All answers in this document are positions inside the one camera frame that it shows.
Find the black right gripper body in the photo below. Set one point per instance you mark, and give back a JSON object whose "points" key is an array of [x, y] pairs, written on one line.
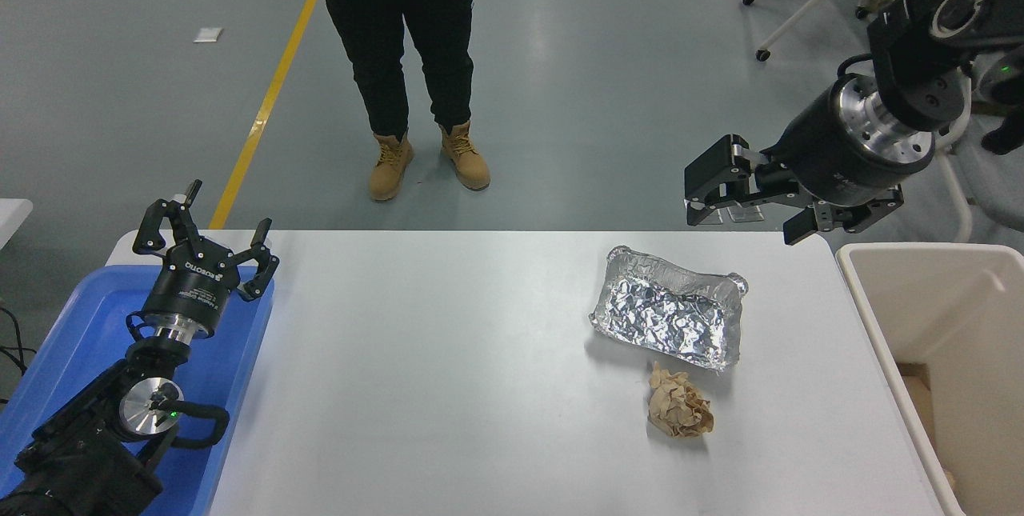
{"points": [[824, 156]]}

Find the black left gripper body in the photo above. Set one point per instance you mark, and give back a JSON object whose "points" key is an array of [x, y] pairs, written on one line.
{"points": [[194, 284]]}

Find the silver foil plate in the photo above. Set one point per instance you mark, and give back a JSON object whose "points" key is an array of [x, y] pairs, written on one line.
{"points": [[668, 312]]}

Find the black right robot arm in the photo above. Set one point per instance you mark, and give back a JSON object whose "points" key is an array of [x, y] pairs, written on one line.
{"points": [[912, 44]]}

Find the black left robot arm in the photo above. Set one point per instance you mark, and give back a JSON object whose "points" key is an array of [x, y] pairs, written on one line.
{"points": [[80, 452]]}

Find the silver floor plate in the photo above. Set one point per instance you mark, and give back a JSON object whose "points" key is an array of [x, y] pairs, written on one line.
{"points": [[746, 214]]}

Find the large pale dustbin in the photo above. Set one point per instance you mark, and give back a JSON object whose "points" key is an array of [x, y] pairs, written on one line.
{"points": [[920, 300]]}

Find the blue plastic tray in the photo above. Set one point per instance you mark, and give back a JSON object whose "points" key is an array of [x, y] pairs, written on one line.
{"points": [[72, 324]]}

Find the white chair with grey seat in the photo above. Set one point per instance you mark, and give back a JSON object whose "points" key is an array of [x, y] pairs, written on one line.
{"points": [[992, 188]]}

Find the small white side table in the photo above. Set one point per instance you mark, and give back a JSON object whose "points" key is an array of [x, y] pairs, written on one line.
{"points": [[12, 216]]}

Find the white paper scrap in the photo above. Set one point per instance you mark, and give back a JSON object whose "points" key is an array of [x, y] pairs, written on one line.
{"points": [[208, 34]]}

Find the crumpled tan paper ball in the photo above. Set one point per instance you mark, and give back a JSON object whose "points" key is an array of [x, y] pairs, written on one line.
{"points": [[678, 404]]}

